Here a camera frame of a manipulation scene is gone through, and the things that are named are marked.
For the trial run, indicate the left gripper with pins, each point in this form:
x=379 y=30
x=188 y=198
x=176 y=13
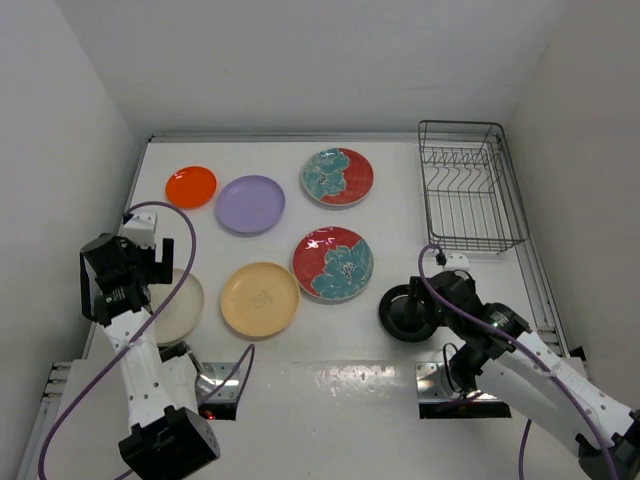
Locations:
x=158 y=272

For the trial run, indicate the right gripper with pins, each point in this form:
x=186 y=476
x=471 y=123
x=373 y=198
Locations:
x=418 y=293

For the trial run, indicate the black plate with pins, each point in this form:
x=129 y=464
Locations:
x=391 y=312

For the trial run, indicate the cream white plate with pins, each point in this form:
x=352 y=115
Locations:
x=182 y=313

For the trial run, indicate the orange plate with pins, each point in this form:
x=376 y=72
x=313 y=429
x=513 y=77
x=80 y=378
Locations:
x=191 y=187

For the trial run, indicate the red teal floral plate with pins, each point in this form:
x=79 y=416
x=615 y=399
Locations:
x=333 y=263
x=337 y=177

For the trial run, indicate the purple plate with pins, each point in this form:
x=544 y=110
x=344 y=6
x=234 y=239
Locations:
x=250 y=204

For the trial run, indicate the yellow plate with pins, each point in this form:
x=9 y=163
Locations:
x=260 y=300

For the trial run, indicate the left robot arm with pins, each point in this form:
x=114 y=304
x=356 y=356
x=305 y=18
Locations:
x=168 y=438

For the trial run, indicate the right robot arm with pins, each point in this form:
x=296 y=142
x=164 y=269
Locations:
x=502 y=356

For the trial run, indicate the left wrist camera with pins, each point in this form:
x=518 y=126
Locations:
x=140 y=229

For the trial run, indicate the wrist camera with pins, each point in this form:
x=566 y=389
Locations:
x=140 y=229
x=455 y=261

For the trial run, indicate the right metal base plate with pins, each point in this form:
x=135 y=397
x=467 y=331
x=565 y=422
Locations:
x=433 y=387

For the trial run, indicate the metal base plate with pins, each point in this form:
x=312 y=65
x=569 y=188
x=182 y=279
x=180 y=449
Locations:
x=220 y=383
x=433 y=387

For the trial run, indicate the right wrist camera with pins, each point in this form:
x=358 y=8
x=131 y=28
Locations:
x=455 y=261

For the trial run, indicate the metal wire dish rack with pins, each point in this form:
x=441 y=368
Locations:
x=471 y=195

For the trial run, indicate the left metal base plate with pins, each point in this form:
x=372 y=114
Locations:
x=220 y=383

